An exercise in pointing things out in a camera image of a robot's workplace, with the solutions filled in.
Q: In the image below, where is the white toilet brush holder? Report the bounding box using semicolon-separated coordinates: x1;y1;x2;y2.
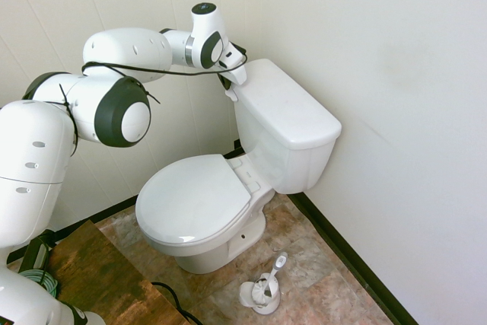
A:
238;272;282;317

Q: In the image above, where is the white toilet tank lid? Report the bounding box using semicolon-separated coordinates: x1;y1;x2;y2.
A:
234;58;342;150

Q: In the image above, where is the white toilet bowl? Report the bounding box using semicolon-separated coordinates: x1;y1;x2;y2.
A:
138;155;275;275

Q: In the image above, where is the coiled green cable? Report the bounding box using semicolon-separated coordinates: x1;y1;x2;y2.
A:
17;269;59;299

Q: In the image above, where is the white toilet brush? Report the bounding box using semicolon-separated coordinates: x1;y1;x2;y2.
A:
250;251;289;301

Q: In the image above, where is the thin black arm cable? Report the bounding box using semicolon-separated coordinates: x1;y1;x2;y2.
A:
81;46;249;77

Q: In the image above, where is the black baseboard beside toilet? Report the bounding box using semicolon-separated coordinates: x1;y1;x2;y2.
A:
6;140;244;265

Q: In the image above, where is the thick black power cable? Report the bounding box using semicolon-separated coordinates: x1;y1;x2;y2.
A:
151;281;202;325

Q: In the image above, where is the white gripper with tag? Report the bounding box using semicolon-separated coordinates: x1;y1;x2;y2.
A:
218;54;249;91

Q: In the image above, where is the brown wooden board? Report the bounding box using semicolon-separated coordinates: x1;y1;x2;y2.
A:
47;219;191;325

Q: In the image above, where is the white toilet seat lid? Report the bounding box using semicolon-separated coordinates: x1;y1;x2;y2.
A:
135;153;253;246

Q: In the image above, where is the black baseboard behind toilet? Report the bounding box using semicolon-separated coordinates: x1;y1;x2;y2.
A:
287;191;419;325

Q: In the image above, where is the white toilet tank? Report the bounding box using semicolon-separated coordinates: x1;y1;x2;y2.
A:
234;100;338;195

